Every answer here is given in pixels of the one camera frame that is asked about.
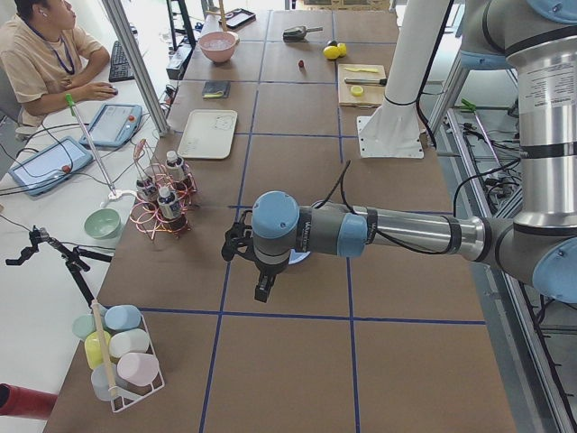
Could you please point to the steel muddler black tip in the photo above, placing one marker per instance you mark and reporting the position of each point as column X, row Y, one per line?
column 381, row 82

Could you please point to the bottle left in rack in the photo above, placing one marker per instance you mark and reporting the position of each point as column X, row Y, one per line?
column 147, row 190

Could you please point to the cream bear tray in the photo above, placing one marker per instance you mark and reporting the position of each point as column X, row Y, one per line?
column 208, row 134

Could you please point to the wooden cutting board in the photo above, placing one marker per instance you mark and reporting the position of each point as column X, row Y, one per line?
column 373, row 95

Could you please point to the grey folded cloth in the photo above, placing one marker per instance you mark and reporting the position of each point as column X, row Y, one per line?
column 215, row 89

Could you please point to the bottle front in rack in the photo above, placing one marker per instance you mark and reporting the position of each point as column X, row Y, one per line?
column 170, row 209

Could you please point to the blue plate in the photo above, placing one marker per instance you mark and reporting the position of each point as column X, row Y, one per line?
column 299, row 258

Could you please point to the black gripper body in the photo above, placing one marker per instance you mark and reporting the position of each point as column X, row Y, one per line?
column 267, row 271

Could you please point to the copper wire bottle rack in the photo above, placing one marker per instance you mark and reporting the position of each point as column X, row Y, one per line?
column 150, row 222

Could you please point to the teach pendant tablet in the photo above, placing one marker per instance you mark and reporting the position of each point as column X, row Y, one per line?
column 48, row 168
column 114, row 125

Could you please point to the bottle right in rack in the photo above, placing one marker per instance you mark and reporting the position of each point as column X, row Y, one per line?
column 175, row 169

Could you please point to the blue cup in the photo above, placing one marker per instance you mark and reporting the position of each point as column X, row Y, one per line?
column 122, row 317

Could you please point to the yellow plastic knife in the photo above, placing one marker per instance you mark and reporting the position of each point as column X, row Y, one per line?
column 364, row 70

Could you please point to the metal scoop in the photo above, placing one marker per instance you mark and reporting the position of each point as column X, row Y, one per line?
column 299, row 33

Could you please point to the yellow lemon front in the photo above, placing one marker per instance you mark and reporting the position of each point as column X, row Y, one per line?
column 332, row 52

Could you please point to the yellow lemon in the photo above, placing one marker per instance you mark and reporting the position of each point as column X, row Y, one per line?
column 332, row 52
column 342, row 48

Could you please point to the pink bowl with ice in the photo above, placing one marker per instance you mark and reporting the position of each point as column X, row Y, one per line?
column 219, row 47

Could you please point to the black keyboard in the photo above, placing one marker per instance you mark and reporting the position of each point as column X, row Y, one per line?
column 120, row 68

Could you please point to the aluminium frame post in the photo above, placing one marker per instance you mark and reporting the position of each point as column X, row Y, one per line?
column 119, row 21

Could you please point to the far teach pendant tablet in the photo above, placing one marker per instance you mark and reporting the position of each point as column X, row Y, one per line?
column 114, row 125

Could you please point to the near teach pendant tablet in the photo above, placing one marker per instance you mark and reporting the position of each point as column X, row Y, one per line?
column 48, row 168

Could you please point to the pink cup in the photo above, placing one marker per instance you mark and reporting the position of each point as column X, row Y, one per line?
column 139, row 369

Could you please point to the seated person beige shirt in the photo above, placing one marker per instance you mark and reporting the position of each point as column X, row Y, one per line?
column 46, row 57

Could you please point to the yellow lemon back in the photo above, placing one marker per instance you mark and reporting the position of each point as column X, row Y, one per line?
column 342, row 48

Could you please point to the green bowl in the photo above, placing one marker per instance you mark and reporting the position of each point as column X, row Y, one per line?
column 104, row 223

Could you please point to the bottle in rack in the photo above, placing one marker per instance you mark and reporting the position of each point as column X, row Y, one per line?
column 170, row 209
column 147, row 190
column 175, row 169

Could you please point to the white wire cup rack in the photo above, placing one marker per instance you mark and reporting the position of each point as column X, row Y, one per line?
column 106, row 383

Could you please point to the half lemon slice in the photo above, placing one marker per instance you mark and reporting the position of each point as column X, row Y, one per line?
column 357, row 91

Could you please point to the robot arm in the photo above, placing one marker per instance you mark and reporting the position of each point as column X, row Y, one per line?
column 537, row 246

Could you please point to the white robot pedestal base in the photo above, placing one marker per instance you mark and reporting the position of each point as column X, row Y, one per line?
column 393, row 130

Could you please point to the black tripod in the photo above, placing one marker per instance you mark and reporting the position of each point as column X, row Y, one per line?
column 73, row 258

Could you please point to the red cylinder object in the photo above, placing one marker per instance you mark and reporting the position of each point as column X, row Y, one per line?
column 26, row 403

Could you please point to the white cup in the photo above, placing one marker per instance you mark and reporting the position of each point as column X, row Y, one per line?
column 134, row 340

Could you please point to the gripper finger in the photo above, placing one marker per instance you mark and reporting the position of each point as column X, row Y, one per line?
column 263, row 287

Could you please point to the yellow cup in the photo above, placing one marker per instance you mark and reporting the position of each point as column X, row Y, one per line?
column 93, row 351

